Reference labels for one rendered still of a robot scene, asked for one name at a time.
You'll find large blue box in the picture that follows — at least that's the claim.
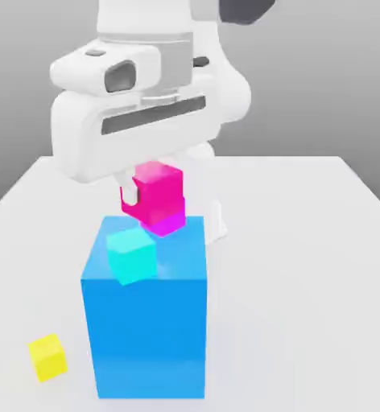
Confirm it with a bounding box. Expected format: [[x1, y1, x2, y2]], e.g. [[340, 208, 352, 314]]
[[80, 215, 209, 401]]

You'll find small yellow cube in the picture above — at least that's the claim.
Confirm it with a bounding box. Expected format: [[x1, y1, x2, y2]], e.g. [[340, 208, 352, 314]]
[[27, 332, 69, 385]]

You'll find small cyan cube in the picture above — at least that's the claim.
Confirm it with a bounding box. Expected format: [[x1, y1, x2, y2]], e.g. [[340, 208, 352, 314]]
[[105, 225, 159, 287]]

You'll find small pink cube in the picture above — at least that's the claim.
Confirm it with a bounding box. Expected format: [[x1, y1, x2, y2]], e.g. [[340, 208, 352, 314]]
[[120, 160, 187, 227]]

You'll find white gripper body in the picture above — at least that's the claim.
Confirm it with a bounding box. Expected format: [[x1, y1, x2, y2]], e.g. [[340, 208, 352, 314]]
[[50, 91, 224, 185]]

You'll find small magenta cube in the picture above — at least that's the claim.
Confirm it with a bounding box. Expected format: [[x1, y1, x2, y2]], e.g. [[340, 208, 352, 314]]
[[140, 197, 188, 239]]

